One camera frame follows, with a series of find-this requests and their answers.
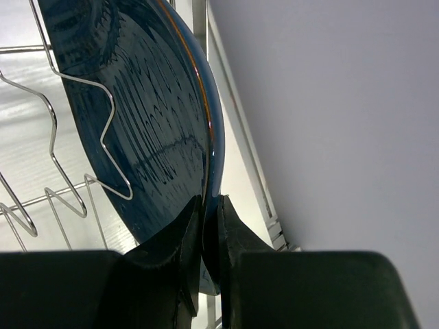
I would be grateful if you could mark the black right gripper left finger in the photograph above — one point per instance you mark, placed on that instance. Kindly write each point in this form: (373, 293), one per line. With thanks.
(156, 284)

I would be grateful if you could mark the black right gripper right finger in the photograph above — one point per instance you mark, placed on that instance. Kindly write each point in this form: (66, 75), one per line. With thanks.
(225, 238)

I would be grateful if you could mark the dark navy patterned plate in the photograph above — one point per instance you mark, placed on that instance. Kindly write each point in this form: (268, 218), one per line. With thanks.
(145, 104)

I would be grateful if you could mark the aluminium side rail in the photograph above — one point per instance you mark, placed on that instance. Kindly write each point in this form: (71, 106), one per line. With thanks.
(243, 180)

